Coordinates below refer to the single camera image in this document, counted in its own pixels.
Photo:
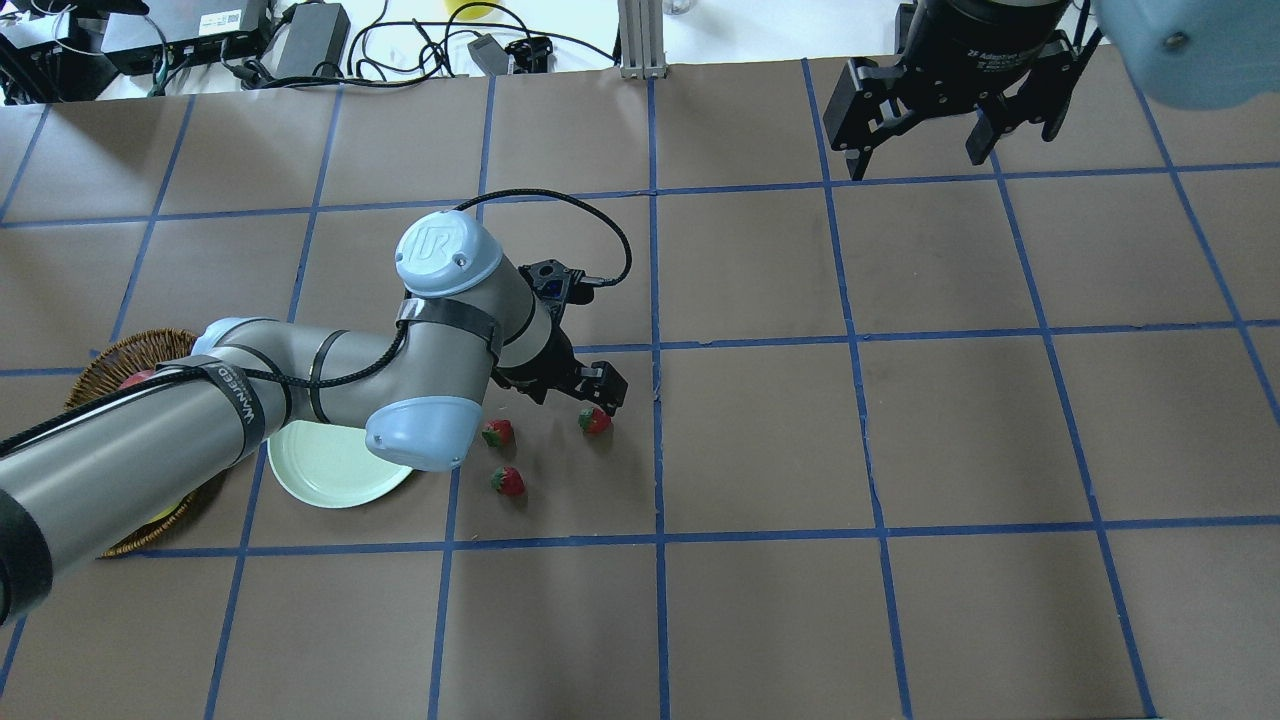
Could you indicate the yellow banana bunch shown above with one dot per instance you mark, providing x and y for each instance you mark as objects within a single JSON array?
[{"x": 176, "y": 510}]

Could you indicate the aluminium frame post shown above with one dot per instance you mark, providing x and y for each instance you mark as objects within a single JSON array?
[{"x": 642, "y": 49}]

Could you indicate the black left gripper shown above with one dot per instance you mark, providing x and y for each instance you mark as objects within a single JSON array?
[{"x": 551, "y": 363}]

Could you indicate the wicker fruit basket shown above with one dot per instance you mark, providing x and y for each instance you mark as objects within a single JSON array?
[{"x": 139, "y": 351}]

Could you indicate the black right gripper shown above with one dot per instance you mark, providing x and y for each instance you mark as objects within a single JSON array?
[{"x": 985, "y": 45}]

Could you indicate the red apple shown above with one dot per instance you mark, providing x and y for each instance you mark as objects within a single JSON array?
[{"x": 137, "y": 378}]

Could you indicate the red strawberry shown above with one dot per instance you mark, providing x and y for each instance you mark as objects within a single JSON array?
[
  {"x": 498, "y": 433},
  {"x": 594, "y": 421},
  {"x": 508, "y": 482}
]

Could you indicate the pale green plate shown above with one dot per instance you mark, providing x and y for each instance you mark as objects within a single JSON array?
[{"x": 329, "y": 467}]

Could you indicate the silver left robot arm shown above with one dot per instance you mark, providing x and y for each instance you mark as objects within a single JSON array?
[{"x": 81, "y": 481}]

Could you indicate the black power adapter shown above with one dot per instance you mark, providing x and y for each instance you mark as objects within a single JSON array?
[{"x": 316, "y": 35}]

